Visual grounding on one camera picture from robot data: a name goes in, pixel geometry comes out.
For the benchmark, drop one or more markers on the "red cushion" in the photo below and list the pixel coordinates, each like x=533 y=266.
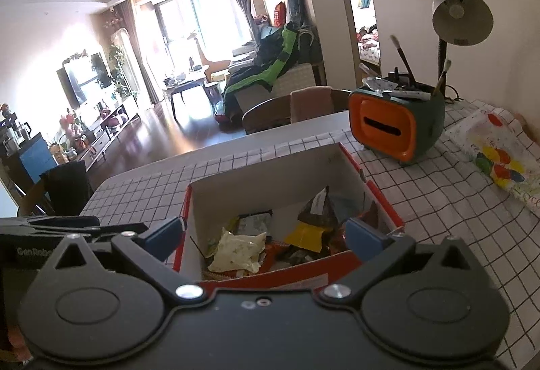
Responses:
x=279 y=14

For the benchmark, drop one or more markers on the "white colourful spotted bag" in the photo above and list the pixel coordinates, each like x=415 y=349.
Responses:
x=498 y=154

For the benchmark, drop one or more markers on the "dark coffee table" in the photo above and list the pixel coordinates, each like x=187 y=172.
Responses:
x=185 y=85

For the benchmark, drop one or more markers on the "white television cabinet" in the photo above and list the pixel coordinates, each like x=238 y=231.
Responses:
x=109 y=123

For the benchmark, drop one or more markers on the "orange green tissue box organizer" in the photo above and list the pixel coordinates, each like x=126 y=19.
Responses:
x=379 y=125

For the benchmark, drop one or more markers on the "bed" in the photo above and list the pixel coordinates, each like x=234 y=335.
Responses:
x=369 y=51

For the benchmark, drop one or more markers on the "green black jacket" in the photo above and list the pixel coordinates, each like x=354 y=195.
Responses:
x=261 y=76

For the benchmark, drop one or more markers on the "wooden dining chair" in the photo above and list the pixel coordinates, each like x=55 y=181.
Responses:
x=265 y=112

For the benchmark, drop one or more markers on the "tan giraffe figure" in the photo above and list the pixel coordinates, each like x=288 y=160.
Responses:
x=209 y=62

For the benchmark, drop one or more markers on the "brown curtain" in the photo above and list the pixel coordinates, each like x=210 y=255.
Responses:
x=133 y=49

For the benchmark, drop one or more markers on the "green house plant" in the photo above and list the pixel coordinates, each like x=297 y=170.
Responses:
x=120 y=70

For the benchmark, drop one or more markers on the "red cardboard box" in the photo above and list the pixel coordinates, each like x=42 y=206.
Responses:
x=371 y=192

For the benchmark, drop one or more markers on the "blue cabinet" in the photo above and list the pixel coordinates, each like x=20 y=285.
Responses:
x=36 y=159

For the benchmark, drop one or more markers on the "pink cloth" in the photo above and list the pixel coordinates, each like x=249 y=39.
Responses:
x=311 y=104

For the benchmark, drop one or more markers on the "grey desk lamp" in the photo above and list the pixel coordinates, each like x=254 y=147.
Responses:
x=460 y=15

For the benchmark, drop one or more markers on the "orange snack packet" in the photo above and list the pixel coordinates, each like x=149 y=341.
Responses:
x=274 y=246

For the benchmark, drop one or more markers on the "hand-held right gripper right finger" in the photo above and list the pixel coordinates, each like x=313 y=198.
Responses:
x=365 y=237

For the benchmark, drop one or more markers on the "black snack packet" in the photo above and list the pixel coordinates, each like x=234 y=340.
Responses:
x=301 y=257

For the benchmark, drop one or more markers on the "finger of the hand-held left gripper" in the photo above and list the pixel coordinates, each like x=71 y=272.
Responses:
x=122 y=230

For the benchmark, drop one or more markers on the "dark cushion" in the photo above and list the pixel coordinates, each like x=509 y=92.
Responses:
x=296 y=9

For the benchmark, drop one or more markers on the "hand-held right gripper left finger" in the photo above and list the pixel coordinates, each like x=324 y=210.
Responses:
x=164 y=237

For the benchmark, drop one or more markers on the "beige patterned snack packet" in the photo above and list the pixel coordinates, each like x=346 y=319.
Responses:
x=253 y=224

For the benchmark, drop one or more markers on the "black cloth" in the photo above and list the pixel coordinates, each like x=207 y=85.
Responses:
x=67 y=186

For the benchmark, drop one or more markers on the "sofa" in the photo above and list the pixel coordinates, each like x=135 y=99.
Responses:
x=295 y=79

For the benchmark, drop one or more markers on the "dark wooden chair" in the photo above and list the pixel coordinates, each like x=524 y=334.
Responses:
x=29 y=201

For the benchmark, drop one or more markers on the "pale yellow snack packet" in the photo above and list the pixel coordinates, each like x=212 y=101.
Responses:
x=236 y=252

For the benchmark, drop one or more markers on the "television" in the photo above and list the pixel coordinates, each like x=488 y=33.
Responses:
x=82 y=79

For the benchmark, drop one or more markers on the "grey curtain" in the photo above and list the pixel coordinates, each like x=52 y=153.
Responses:
x=238 y=0

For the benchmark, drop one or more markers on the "small stool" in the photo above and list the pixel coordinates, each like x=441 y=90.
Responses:
x=213 y=91

